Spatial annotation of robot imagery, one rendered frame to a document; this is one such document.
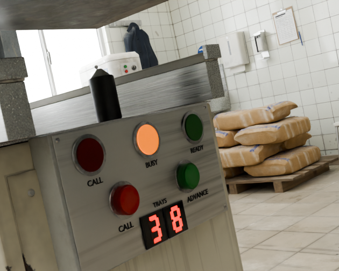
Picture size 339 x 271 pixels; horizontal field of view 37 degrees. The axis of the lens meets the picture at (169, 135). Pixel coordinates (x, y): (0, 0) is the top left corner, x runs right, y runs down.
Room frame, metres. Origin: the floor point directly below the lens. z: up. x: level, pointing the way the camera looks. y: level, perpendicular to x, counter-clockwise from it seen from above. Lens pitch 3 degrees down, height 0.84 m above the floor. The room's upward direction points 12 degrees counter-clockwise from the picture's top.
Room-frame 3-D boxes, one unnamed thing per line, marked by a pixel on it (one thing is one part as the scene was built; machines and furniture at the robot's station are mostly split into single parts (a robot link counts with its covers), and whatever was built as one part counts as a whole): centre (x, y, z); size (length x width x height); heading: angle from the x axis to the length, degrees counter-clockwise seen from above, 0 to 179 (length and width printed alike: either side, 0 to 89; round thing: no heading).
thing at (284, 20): (4.86, -1.31, 1.37); 0.27 x 0.02 x 0.40; 43
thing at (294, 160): (4.39, -0.95, 0.19); 0.72 x 0.42 x 0.15; 137
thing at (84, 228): (0.54, 0.04, 0.77); 0.24 x 0.04 x 0.14; 138
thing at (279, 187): (4.59, -0.73, 0.06); 1.20 x 0.80 x 0.11; 45
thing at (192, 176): (0.57, -0.01, 0.76); 0.03 x 0.02 x 0.03; 138
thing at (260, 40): (5.02, -1.05, 1.27); 0.19 x 0.10 x 0.30; 133
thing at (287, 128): (4.38, -0.91, 0.47); 0.72 x 0.42 x 0.17; 138
